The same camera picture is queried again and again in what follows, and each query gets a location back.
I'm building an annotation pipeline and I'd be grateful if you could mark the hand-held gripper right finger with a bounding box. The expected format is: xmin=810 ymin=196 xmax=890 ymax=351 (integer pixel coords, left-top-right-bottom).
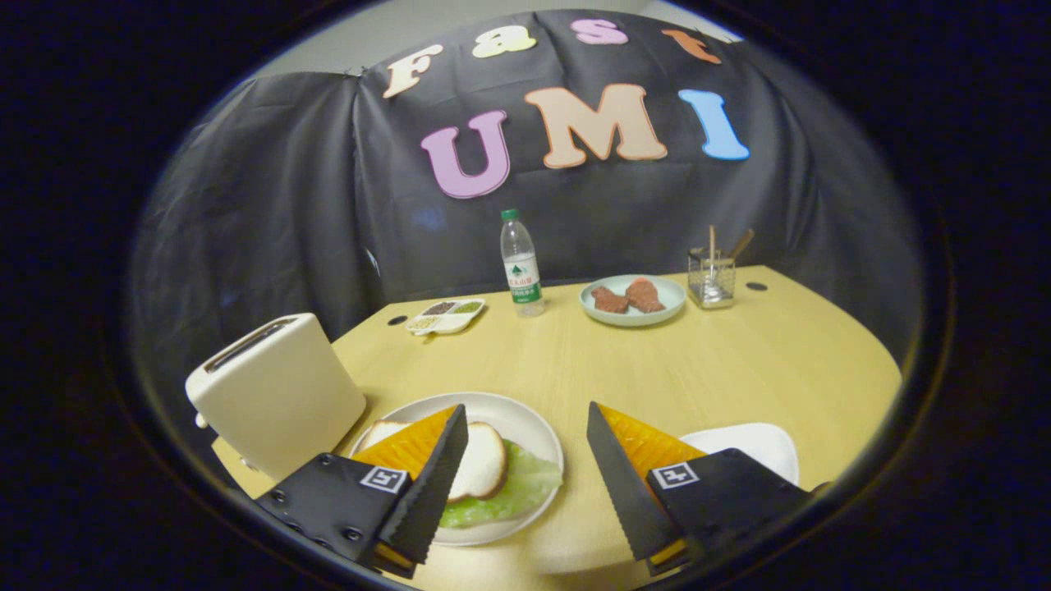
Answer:
xmin=585 ymin=401 xmax=814 ymax=577

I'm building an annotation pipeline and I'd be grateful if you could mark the clear plastic water bottle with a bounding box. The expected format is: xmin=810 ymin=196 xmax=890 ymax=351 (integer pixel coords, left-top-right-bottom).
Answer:
xmin=500 ymin=208 xmax=546 ymax=318

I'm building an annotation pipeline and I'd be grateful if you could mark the black backdrop cloth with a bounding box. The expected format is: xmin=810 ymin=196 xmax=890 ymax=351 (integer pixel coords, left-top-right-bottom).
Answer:
xmin=131 ymin=10 xmax=925 ymax=460

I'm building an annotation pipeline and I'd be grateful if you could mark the white divided condiment dish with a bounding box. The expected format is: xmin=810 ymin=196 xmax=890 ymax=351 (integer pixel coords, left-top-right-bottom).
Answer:
xmin=406 ymin=298 xmax=487 ymax=337

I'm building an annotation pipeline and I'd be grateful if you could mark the toasted bread slice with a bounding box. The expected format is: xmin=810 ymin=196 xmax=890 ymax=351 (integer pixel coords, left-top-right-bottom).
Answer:
xmin=447 ymin=421 xmax=509 ymax=502

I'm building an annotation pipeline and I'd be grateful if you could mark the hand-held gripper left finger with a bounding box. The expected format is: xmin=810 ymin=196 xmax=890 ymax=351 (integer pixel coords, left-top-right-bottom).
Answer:
xmin=255 ymin=403 xmax=470 ymax=580

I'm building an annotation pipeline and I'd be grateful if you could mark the pale green round plate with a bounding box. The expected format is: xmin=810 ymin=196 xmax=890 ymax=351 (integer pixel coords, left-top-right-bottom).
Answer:
xmin=579 ymin=274 xmax=687 ymax=328

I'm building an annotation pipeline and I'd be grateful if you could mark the green lettuce leaf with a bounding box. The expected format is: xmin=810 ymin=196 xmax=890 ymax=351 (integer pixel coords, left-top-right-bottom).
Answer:
xmin=439 ymin=439 xmax=564 ymax=529

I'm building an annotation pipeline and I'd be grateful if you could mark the white rounded square plate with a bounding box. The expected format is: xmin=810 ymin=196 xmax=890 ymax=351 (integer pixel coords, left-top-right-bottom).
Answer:
xmin=680 ymin=423 xmax=800 ymax=487

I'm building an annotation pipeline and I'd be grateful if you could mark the wire mesh utensil holder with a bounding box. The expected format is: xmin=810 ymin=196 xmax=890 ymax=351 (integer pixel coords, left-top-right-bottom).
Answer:
xmin=687 ymin=248 xmax=737 ymax=309

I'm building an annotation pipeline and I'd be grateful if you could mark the round white plate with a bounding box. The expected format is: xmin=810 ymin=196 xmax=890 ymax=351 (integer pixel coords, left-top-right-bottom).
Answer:
xmin=349 ymin=392 xmax=566 ymax=547

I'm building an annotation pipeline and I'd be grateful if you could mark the white toaster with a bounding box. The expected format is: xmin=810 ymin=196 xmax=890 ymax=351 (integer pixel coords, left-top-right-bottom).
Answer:
xmin=185 ymin=313 xmax=368 ymax=485

